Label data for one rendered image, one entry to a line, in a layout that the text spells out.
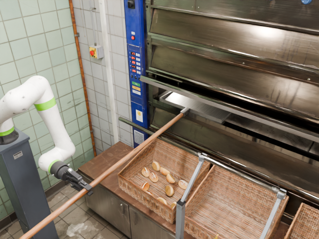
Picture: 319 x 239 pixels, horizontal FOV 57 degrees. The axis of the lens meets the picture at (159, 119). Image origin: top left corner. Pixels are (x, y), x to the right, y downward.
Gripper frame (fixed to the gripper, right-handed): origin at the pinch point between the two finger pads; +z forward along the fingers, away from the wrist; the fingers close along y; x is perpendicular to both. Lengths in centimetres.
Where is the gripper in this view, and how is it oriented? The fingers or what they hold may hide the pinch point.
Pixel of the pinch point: (86, 188)
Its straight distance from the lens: 163.1
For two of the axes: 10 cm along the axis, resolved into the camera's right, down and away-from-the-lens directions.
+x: -6.2, 4.3, -6.6
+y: 0.0, 8.4, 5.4
